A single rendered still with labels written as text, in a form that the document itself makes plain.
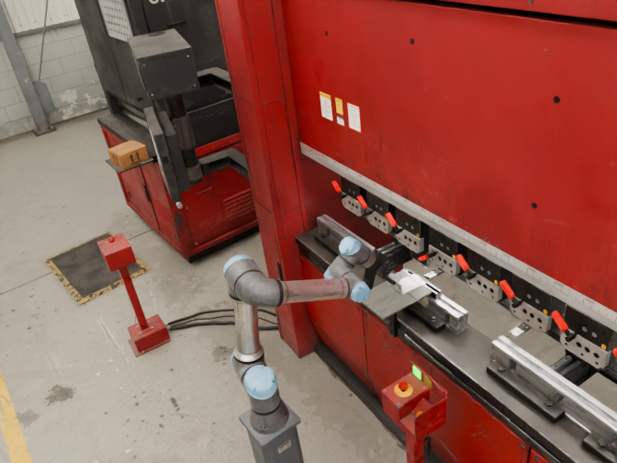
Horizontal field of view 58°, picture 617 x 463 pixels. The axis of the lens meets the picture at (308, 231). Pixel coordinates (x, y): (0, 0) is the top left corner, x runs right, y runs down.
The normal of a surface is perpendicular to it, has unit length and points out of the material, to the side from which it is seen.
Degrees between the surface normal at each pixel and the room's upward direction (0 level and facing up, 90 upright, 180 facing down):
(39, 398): 0
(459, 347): 0
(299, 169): 90
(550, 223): 90
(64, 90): 90
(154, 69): 90
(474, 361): 0
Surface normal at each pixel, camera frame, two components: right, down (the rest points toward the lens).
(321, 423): -0.12, -0.84
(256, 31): 0.53, 0.40
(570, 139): -0.84, 0.36
